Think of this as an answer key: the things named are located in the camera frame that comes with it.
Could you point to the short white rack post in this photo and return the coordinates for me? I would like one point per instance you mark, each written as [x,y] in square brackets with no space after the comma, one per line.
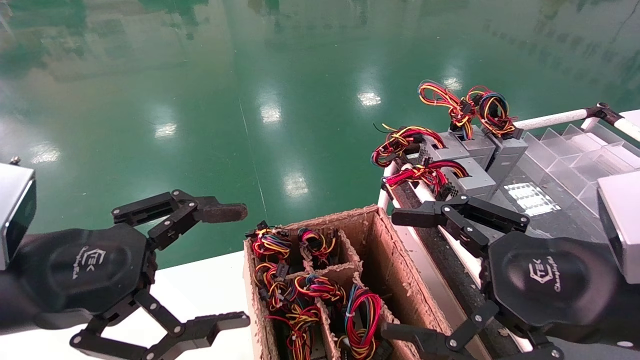
[384,197]

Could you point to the black rough edge strip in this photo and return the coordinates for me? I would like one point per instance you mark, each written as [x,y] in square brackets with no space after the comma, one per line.
[435,255]

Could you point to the long white rail pipe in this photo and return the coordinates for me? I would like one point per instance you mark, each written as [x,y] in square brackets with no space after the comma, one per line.
[424,191]

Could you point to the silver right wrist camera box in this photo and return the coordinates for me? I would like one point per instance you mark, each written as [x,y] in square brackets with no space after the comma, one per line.
[625,220]

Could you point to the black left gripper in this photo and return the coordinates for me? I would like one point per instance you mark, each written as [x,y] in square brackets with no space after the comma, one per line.
[85,265]

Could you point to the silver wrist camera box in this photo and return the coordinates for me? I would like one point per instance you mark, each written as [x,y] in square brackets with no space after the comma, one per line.
[12,210]
[625,220]

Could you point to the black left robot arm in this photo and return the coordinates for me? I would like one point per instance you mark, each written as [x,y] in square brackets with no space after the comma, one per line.
[15,305]

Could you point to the brown cardboard divider box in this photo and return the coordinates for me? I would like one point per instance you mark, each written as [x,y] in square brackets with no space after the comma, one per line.
[395,260]

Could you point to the clear acrylic divider tray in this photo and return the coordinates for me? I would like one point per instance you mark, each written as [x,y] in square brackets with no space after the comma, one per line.
[565,160]

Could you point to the black pipe connector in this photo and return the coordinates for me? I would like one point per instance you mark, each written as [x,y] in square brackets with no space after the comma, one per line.
[607,114]

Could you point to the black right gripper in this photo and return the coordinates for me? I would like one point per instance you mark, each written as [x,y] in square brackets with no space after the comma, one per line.
[550,280]

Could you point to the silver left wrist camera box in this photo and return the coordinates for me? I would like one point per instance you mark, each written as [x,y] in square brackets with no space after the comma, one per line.
[12,210]

